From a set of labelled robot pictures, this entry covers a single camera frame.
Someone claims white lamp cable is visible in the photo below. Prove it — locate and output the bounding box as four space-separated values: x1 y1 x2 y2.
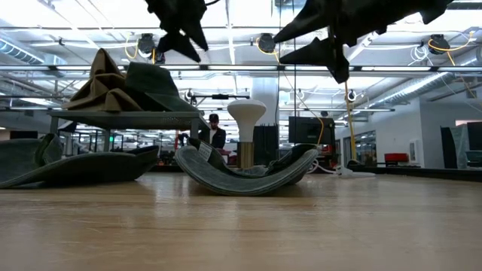
307 157 377 179

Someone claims person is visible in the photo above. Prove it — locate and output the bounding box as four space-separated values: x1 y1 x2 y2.
202 113 228 150

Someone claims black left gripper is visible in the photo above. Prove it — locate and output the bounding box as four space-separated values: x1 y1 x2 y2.
145 0 210 64

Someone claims black monitor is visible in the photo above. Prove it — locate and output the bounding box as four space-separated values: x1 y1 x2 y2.
288 116 337 146

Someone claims white building column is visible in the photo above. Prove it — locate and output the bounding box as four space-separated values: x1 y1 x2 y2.
251 77 281 127

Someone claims black aluminium table frame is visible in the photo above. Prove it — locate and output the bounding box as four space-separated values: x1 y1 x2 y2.
346 164 482 183

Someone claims long led light bar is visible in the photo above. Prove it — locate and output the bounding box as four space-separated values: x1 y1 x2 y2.
0 64 482 73

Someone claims white bulb lamp brass base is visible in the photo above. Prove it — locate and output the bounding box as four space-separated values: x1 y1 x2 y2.
227 99 268 169

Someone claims dark green baseball cap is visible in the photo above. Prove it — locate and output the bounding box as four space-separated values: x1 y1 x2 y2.
0 132 160 190
124 62 201 113
174 135 320 197

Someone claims grey perforated metal shelf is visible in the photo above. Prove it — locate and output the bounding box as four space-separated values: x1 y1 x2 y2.
47 110 212 154

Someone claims red box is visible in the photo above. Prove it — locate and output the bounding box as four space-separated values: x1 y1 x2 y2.
383 152 410 167

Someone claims black partition panel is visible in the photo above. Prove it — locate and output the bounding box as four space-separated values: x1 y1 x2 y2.
440 121 482 169

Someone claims yellow hanging cable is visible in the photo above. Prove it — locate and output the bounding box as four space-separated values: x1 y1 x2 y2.
343 81 359 162
255 35 325 147

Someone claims black hanging cable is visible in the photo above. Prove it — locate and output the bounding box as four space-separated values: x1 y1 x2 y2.
291 0 298 151

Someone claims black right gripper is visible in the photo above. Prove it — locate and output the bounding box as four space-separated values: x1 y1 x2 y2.
272 0 389 85

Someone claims black tall cabinet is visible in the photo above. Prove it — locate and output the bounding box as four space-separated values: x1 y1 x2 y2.
252 124 280 167

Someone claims silver ceiling duct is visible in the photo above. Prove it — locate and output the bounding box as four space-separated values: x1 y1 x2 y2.
371 71 459 110
0 37 48 65

